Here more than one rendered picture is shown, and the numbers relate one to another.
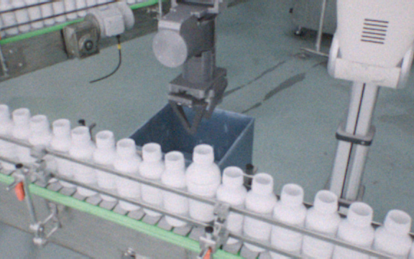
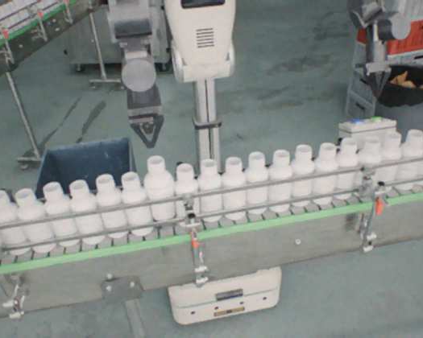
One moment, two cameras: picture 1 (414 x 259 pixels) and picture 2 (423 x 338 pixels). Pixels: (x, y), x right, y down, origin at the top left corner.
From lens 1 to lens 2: 31 cm
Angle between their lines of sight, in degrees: 28
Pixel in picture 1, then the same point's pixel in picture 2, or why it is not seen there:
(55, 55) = not seen: outside the picture
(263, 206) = (216, 183)
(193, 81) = (146, 102)
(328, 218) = (263, 170)
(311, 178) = not seen: hidden behind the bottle
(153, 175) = (115, 200)
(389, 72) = (222, 65)
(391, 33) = (217, 36)
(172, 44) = (141, 71)
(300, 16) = (75, 54)
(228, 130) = (109, 156)
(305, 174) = not seen: hidden behind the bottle
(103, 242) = (79, 284)
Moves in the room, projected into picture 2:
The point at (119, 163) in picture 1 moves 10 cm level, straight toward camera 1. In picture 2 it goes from (79, 204) to (106, 223)
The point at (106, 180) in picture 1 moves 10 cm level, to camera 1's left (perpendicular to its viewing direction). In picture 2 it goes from (66, 228) to (22, 247)
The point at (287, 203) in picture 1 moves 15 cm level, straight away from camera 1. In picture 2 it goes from (234, 171) to (209, 142)
